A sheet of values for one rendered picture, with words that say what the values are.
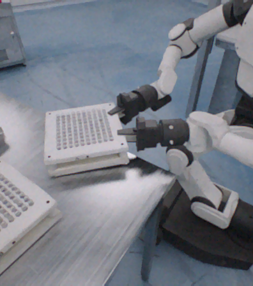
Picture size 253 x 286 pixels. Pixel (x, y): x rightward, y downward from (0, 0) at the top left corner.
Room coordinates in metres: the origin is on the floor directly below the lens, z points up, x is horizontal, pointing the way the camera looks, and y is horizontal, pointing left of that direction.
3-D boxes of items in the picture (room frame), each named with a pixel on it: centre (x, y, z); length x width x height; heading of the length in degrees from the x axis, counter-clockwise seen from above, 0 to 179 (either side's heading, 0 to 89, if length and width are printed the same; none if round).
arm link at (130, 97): (0.75, -0.02, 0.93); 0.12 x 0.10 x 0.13; 135
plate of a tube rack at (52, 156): (0.60, 0.14, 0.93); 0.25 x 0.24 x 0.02; 13
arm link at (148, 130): (0.58, -0.09, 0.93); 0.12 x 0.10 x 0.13; 95
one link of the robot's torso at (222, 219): (0.75, -0.49, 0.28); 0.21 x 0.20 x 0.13; 57
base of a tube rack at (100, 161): (0.60, 0.14, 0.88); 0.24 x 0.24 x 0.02; 13
